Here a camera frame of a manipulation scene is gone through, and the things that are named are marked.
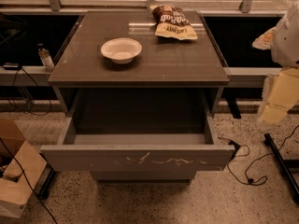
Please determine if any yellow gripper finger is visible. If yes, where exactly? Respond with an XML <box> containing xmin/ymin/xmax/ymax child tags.
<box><xmin>252</xmin><ymin>27</ymin><xmax>276</xmax><ymax>50</ymax></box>
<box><xmin>257</xmin><ymin>68</ymin><xmax>299</xmax><ymax>129</ymax></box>

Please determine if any grey top drawer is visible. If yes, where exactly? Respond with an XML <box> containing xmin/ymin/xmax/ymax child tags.
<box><xmin>41</xmin><ymin>89</ymin><xmax>235</xmax><ymax>173</ymax></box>

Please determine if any grey drawer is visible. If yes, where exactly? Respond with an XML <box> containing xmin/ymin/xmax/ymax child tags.
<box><xmin>91</xmin><ymin>171</ymin><xmax>196</xmax><ymax>182</ymax></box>
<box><xmin>41</xmin><ymin>89</ymin><xmax>235</xmax><ymax>173</ymax></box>

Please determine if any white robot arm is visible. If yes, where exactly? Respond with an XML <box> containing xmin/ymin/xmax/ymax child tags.
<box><xmin>252</xmin><ymin>1</ymin><xmax>299</xmax><ymax>129</ymax></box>

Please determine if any grey drawer cabinet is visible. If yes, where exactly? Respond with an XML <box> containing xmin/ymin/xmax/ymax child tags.
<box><xmin>47</xmin><ymin>10</ymin><xmax>230</xmax><ymax>184</ymax></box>

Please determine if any grey bottom drawer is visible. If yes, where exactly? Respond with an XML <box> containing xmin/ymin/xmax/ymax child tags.
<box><xmin>91</xmin><ymin>171</ymin><xmax>196</xmax><ymax>182</ymax></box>

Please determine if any black metal floor stand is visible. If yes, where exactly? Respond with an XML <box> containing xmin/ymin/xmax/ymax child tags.
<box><xmin>264</xmin><ymin>133</ymin><xmax>299</xmax><ymax>203</ymax></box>

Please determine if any brown chip bag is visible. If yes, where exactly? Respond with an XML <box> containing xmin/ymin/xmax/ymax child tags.
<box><xmin>149</xmin><ymin>5</ymin><xmax>197</xmax><ymax>40</ymax></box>

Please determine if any white bowl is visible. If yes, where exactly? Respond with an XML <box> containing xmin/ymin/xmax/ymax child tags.
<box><xmin>100</xmin><ymin>38</ymin><xmax>142</xmax><ymax>64</ymax></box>

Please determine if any small bottle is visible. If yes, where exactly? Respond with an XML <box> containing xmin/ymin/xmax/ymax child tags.
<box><xmin>37</xmin><ymin>43</ymin><xmax>54</xmax><ymax>72</ymax></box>

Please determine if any black device on ledge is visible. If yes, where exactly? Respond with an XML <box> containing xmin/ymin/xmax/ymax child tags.
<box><xmin>3</xmin><ymin>63</ymin><xmax>21</xmax><ymax>70</ymax></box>

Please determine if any cardboard box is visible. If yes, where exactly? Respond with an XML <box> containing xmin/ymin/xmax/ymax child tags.
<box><xmin>0</xmin><ymin>118</ymin><xmax>47</xmax><ymax>218</ymax></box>

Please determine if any black power adapter with cable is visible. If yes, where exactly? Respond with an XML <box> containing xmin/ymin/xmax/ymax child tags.
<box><xmin>227</xmin><ymin>125</ymin><xmax>299</xmax><ymax>187</ymax></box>

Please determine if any black cable over box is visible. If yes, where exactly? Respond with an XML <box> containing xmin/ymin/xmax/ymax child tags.
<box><xmin>0</xmin><ymin>137</ymin><xmax>59</xmax><ymax>224</ymax></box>

